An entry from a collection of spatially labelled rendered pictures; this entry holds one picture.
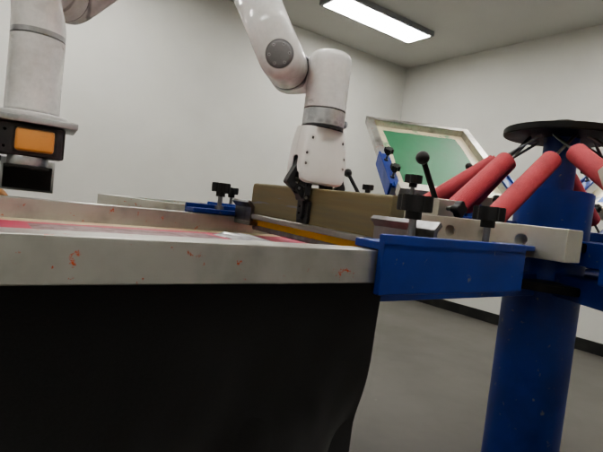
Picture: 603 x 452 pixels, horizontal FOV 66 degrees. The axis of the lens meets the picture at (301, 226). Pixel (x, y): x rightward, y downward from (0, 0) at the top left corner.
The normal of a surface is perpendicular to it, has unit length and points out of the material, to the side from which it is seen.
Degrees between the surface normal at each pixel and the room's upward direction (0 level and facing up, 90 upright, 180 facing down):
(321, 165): 94
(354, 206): 89
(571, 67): 90
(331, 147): 91
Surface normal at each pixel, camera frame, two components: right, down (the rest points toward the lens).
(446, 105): -0.81, -0.07
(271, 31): -0.07, 0.00
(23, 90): 0.18, 0.07
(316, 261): 0.58, 0.11
